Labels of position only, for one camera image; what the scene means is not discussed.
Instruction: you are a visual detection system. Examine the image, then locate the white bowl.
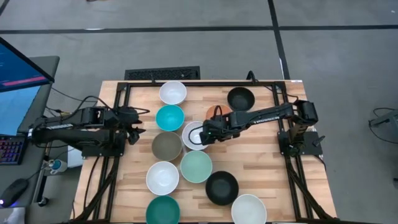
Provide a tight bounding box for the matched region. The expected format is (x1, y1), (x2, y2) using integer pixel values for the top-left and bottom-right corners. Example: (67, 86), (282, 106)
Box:
(146, 161), (180, 197)
(182, 121), (209, 151)
(159, 80), (188, 106)
(231, 194), (267, 224)

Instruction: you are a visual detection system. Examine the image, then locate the black floor grille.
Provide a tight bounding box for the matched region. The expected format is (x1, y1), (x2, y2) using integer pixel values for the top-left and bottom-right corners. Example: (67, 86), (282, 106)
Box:
(124, 65), (201, 81)

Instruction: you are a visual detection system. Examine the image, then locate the pale mint bowl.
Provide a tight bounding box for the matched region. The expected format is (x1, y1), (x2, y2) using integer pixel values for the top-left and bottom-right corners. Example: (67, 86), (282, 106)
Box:
(180, 150), (213, 184)

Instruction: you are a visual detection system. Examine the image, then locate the grey desk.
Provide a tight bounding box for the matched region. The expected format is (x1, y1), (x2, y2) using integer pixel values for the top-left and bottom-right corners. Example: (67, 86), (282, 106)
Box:
(0, 55), (60, 218)

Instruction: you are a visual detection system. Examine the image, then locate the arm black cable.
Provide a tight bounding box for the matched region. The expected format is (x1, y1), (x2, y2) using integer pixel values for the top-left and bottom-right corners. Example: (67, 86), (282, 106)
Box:
(73, 95), (151, 116)
(187, 125), (205, 146)

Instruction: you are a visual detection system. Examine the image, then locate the taupe bowl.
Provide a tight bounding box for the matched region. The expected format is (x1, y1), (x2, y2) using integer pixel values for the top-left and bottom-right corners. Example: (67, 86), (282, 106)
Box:
(151, 131), (183, 162)

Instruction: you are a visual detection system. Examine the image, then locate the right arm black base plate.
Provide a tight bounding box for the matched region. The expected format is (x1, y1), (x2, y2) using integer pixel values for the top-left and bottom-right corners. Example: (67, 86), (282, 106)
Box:
(277, 131), (323, 156)

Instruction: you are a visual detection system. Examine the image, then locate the thin black floor cable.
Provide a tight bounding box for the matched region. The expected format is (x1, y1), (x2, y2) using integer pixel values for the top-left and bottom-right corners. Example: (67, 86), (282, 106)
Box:
(51, 88), (99, 103)

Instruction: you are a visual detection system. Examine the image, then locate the monitor with blue screen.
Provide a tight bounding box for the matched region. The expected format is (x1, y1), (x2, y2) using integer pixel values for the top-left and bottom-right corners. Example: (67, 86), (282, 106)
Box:
(0, 85), (41, 137)

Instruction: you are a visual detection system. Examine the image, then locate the peach bowl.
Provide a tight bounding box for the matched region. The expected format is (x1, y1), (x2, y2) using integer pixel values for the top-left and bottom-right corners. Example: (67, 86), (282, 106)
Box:
(205, 104), (233, 121)

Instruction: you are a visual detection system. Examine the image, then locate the monitor with pink stripe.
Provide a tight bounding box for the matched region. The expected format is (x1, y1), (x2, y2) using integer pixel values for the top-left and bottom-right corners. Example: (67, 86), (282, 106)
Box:
(0, 36), (55, 93)

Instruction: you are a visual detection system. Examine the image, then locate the backlit black keyboard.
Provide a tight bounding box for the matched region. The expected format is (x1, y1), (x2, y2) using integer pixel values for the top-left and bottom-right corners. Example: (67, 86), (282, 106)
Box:
(0, 134), (26, 166)

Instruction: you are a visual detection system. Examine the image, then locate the turquoise bowl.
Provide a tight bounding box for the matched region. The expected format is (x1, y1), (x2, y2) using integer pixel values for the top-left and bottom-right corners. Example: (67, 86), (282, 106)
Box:
(155, 104), (185, 132)

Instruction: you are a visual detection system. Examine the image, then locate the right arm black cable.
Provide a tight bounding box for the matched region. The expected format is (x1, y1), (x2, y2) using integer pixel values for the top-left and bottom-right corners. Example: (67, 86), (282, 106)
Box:
(187, 125), (205, 146)

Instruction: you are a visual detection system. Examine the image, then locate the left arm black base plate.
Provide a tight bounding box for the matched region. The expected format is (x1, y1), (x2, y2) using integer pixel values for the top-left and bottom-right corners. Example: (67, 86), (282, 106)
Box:
(81, 145), (126, 158)

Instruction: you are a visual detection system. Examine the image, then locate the black cable loop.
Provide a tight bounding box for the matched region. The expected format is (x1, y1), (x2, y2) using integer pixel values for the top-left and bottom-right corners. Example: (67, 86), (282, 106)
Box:
(246, 70), (259, 84)

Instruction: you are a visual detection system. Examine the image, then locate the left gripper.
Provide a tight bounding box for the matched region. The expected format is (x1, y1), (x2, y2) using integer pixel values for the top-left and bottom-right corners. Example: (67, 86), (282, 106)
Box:
(118, 106), (147, 136)

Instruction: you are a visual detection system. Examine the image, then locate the white and blue cup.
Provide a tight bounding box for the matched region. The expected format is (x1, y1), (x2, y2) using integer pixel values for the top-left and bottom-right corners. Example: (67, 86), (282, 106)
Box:
(49, 159), (68, 175)

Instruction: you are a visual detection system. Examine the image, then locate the white box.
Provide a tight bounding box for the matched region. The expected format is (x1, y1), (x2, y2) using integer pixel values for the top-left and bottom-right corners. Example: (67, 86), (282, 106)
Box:
(67, 146), (83, 169)

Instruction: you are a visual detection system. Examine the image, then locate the dark teal bowl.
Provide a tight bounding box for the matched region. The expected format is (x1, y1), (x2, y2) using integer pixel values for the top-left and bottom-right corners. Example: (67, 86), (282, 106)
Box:
(145, 195), (181, 224)

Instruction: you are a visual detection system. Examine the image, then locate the grey stand base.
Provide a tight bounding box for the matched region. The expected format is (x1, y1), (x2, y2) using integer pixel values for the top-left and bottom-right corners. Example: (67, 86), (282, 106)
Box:
(369, 109), (398, 133)

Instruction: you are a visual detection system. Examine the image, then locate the black bowl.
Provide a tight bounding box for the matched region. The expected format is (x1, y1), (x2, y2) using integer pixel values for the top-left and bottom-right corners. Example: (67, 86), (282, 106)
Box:
(226, 86), (256, 112)
(205, 170), (239, 207)

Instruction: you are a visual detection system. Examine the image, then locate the black computer mouse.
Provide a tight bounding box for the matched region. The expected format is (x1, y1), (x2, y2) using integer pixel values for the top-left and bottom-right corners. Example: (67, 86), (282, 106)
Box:
(0, 178), (29, 208)

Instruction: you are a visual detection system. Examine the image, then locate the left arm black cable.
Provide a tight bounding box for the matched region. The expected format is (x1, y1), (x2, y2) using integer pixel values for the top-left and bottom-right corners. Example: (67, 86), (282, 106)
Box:
(73, 95), (151, 116)

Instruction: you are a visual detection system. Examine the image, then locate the black aluminium table frame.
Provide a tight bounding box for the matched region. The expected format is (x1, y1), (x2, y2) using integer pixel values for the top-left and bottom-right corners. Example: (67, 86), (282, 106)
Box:
(70, 80), (338, 224)

